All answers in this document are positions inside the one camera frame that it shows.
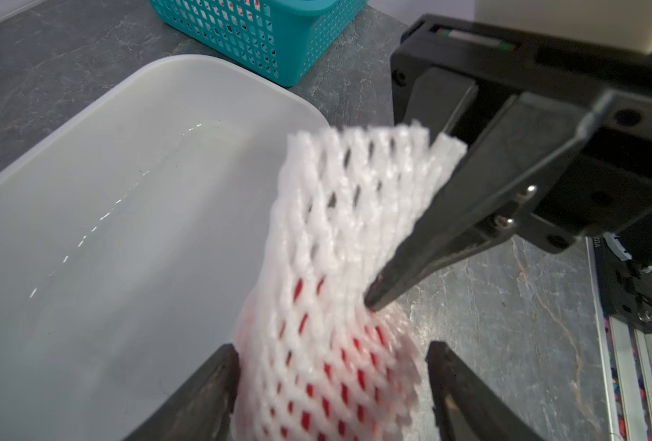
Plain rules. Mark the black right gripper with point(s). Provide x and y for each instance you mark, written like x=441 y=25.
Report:
x=559 y=144

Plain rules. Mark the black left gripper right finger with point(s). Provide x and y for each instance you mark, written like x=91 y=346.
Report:
x=464 y=407

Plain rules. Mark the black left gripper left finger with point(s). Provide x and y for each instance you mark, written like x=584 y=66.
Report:
x=201 y=408

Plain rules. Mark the white plastic tub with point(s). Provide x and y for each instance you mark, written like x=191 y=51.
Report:
x=130 y=239

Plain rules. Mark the teal plastic basket right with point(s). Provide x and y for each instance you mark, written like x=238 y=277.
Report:
x=277 y=39

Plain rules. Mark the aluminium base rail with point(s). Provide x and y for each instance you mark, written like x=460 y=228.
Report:
x=626 y=362

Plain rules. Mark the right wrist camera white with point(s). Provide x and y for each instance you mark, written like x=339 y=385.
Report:
x=620 y=24

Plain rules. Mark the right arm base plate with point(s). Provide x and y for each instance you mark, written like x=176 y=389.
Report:
x=625 y=288

